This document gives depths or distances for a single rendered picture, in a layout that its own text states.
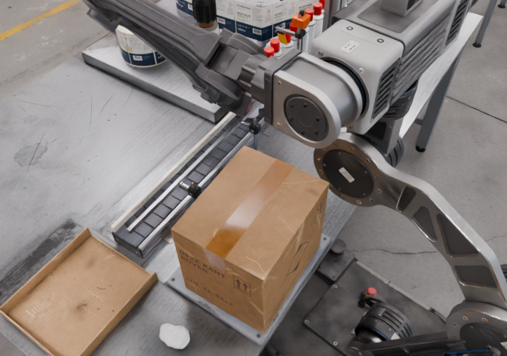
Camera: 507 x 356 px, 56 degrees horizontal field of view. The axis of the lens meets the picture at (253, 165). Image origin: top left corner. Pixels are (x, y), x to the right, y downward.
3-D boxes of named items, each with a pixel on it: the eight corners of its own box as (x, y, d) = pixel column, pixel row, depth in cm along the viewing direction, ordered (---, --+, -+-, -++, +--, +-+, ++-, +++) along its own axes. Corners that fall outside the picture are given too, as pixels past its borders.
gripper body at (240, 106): (227, 87, 154) (217, 81, 147) (253, 98, 150) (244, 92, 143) (219, 105, 154) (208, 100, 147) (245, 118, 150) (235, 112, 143)
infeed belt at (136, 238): (368, -8, 226) (370, -15, 223) (385, -2, 223) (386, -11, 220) (117, 241, 136) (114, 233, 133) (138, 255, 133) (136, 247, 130)
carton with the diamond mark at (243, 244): (247, 208, 142) (244, 144, 122) (320, 244, 133) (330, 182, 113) (185, 287, 125) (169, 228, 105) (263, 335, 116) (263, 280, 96)
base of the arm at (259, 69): (270, 127, 87) (271, 73, 78) (237, 108, 90) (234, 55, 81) (299, 102, 91) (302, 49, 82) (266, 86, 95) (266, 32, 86)
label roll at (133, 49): (152, 72, 181) (145, 39, 171) (112, 58, 188) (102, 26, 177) (182, 45, 193) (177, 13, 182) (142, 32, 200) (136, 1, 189)
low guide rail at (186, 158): (308, 41, 191) (308, 37, 189) (310, 42, 190) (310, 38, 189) (112, 230, 132) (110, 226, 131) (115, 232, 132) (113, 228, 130)
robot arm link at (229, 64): (242, 84, 85) (259, 58, 85) (201, 62, 89) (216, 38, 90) (260, 103, 93) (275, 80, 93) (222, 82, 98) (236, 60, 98)
